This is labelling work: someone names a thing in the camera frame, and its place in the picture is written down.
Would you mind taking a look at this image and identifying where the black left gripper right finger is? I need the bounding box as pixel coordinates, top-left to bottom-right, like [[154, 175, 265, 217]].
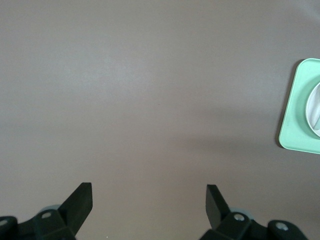
[[199, 184, 252, 240]]

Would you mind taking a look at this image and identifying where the teal green plastic spoon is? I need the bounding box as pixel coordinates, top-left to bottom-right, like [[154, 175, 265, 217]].
[[314, 87, 320, 130]]

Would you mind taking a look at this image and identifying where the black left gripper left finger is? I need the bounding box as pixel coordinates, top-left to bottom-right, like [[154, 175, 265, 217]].
[[32, 182, 94, 240]]

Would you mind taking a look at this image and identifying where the light green rectangular tray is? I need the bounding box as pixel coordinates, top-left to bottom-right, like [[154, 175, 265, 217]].
[[278, 57, 320, 154]]

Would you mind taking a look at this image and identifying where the round beige plate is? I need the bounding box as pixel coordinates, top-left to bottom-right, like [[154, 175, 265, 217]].
[[305, 81, 320, 138]]

